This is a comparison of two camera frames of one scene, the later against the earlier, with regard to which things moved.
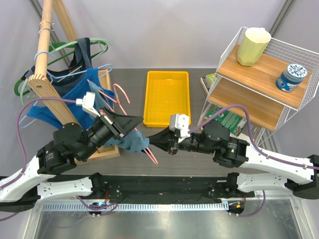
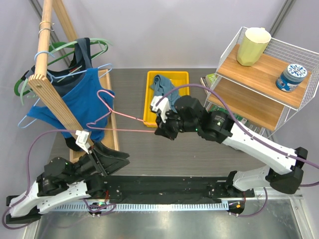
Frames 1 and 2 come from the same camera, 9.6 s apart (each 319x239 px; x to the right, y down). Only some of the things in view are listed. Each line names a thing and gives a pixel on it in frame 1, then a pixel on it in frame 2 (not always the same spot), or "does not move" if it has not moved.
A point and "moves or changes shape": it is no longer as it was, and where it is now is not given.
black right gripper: [166, 139] → [163, 128]
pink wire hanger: [117, 102] moves or changes shape
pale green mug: [252, 46] does not move
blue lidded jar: [292, 75] does not move
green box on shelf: [208, 81] does not move
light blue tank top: [131, 141] → [163, 85]
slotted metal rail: [169, 206] does not move
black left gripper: [122, 124] → [108, 165]
